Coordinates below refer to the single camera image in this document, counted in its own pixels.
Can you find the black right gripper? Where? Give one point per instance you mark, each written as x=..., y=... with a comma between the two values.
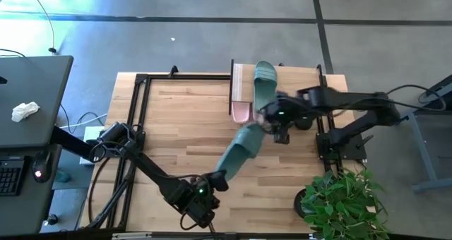
x=287, y=109

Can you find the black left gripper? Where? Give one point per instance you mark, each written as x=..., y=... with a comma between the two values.
x=205, y=196

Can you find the dark blue rubber slide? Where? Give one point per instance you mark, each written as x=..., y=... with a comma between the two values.
x=304, y=124

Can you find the green rubber slide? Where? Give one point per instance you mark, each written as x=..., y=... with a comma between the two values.
x=265, y=91
x=243, y=144

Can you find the pink rubber slide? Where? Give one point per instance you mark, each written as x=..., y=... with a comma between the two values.
x=242, y=113

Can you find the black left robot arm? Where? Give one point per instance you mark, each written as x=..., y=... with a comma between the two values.
x=152, y=169

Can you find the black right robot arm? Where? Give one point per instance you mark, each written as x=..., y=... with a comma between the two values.
x=353, y=99

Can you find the black plant pot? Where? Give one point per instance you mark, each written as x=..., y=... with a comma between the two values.
x=298, y=203

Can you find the green leafy plant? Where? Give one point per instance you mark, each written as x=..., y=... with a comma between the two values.
x=339, y=204

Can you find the black clamp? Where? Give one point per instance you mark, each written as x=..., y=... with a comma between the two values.
x=173, y=70

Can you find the white power box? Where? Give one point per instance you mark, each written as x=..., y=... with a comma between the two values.
x=90, y=131

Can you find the black desk support beam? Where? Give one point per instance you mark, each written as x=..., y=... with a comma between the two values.
x=70, y=143

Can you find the teal floor object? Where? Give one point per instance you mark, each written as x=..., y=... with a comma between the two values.
x=63, y=177

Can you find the black caster wheel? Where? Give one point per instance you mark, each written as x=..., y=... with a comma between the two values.
x=52, y=219

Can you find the black desk edge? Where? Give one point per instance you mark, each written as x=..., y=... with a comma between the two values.
x=445, y=95

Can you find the black computer mouse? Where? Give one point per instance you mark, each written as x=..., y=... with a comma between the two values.
x=44, y=162

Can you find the grey desk with keyboard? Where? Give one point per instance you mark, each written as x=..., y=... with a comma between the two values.
x=21, y=211

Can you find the dark grey desk top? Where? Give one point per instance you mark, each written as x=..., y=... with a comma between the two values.
x=42, y=84

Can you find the crumpled white tissue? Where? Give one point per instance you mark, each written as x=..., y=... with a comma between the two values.
x=24, y=110

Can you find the black keyboard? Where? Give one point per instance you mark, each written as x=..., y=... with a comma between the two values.
x=10, y=176

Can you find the wooden shelf with black frame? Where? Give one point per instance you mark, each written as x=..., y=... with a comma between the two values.
x=296, y=76

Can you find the black aluminium rig frame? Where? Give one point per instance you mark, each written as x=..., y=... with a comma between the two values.
x=190, y=77

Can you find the grey metal bracket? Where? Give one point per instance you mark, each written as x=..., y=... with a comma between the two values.
x=130, y=236

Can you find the grey-blue table leg frame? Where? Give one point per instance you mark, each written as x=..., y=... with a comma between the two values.
x=425, y=155

